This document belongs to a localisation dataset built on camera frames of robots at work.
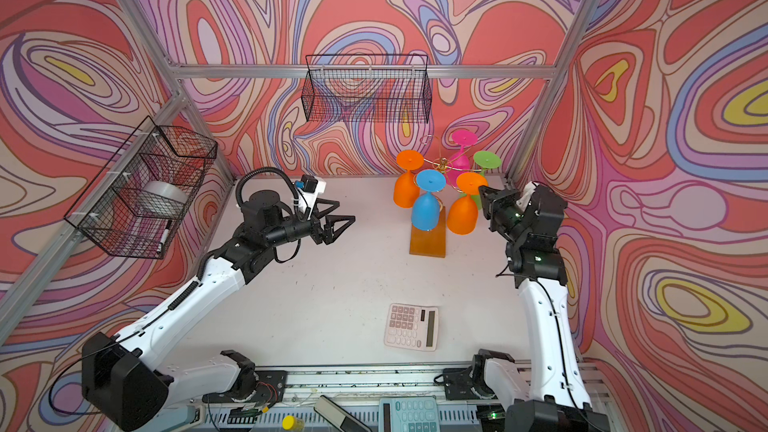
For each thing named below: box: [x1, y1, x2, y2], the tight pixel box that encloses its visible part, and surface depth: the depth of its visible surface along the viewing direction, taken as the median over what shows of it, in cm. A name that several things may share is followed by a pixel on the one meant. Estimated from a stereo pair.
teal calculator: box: [378, 396, 441, 432], surface depth 69 cm
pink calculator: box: [384, 303, 439, 352], surface depth 83 cm
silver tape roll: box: [142, 180, 188, 206], surface depth 74 cm
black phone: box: [313, 395, 373, 432], surface depth 70 cm
